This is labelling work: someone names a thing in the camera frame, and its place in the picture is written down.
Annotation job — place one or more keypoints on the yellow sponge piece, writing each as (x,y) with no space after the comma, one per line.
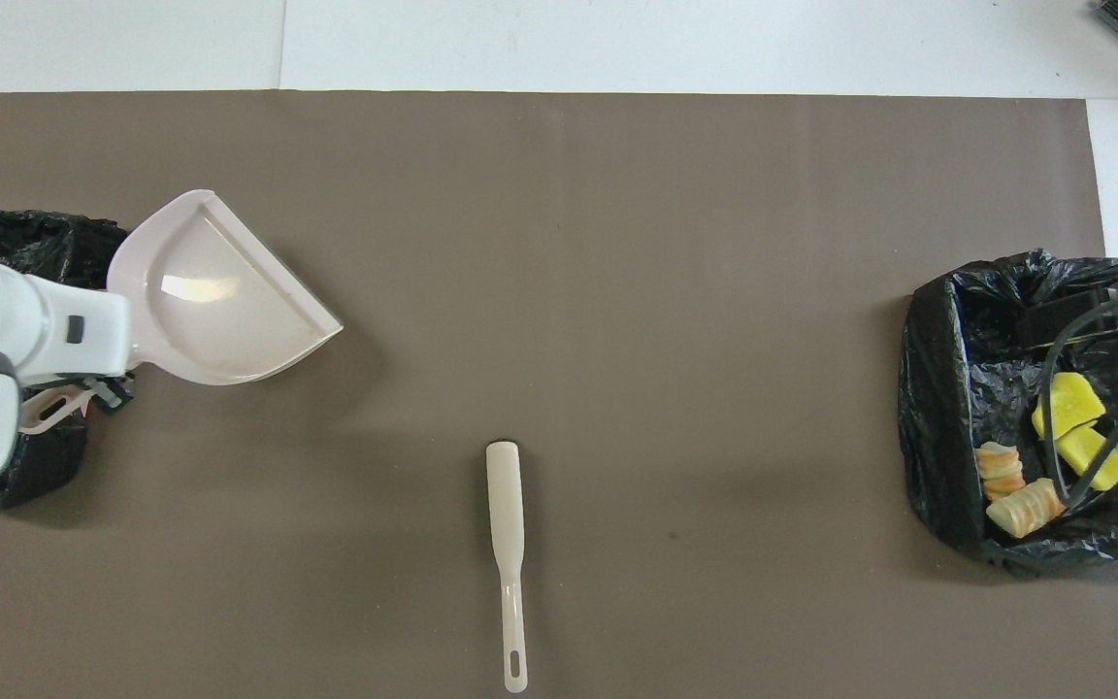
(1068,403)
(1102,461)

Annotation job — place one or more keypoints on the beige plastic dustpan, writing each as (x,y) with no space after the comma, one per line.
(219,301)

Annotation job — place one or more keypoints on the beige sponge piece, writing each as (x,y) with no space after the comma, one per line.
(1025,510)
(1001,471)

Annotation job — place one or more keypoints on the beige brush black bristles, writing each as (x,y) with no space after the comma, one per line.
(505,505)

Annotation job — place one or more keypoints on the black bag lined pink bin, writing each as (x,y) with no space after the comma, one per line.
(54,243)

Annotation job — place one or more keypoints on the brown paper table mat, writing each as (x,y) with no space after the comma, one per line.
(617,243)

